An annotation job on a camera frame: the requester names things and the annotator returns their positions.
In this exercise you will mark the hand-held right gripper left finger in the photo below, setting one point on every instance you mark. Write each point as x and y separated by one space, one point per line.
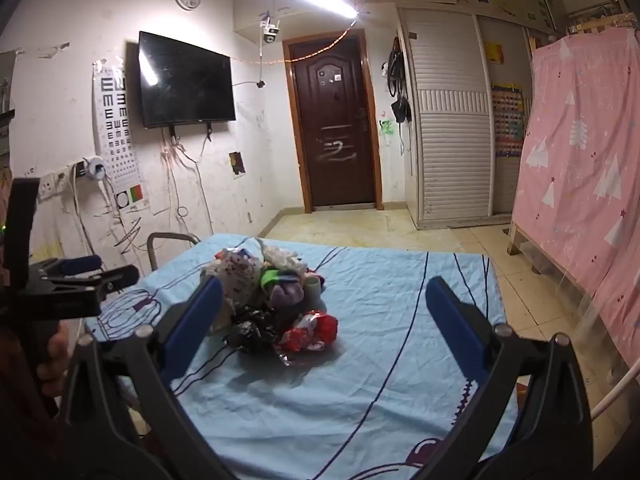
197 320

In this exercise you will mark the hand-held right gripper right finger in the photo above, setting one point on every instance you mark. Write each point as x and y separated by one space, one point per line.
457 320

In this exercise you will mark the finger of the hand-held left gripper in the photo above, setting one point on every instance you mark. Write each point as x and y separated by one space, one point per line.
80 263
117 277

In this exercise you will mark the black plastic bag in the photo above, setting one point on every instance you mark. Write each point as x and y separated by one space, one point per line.
252 327

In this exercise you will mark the green wrapper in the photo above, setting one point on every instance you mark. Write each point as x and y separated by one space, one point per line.
272 276

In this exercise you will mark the purple cloth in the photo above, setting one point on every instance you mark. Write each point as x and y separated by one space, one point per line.
287 294

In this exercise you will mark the red wrapper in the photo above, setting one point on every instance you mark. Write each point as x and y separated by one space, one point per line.
312 330

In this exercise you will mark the white paper roll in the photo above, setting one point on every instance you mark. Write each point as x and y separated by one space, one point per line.
313 290

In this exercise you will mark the person's left hand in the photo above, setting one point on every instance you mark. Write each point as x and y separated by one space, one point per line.
52 355

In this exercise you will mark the grey metal chair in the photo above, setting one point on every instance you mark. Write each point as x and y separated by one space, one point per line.
170 236

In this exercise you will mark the white and blue charger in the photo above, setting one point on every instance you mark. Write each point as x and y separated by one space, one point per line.
92 167

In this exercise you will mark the light blue patterned sheet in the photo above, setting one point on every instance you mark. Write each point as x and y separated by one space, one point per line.
350 390

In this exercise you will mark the eye chart poster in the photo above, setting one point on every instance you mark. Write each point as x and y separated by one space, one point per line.
117 135

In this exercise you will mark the white slatted wardrobe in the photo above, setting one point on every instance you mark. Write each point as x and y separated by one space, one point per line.
450 135

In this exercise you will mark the pink tree print curtain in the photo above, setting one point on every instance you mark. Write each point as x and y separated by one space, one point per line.
585 160

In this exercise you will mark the colourful grid chart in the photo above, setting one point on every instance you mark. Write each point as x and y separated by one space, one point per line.
507 120

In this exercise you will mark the small black hanging bag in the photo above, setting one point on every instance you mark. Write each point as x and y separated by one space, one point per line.
401 110

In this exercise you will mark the dark brown door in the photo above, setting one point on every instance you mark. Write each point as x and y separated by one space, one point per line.
332 125

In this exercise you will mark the yellow sticker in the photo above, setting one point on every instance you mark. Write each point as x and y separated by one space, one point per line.
493 53

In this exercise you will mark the white wall socket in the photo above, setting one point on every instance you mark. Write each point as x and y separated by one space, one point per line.
50 186

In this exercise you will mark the wooden bed frame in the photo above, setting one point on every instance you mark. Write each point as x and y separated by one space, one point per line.
514 237

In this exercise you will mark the small dark wall sticker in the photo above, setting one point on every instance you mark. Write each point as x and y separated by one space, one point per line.
237 165

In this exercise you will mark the black wall television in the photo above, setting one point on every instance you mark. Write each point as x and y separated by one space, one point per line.
185 80

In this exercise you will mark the white security camera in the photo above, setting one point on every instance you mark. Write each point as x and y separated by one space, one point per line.
270 32

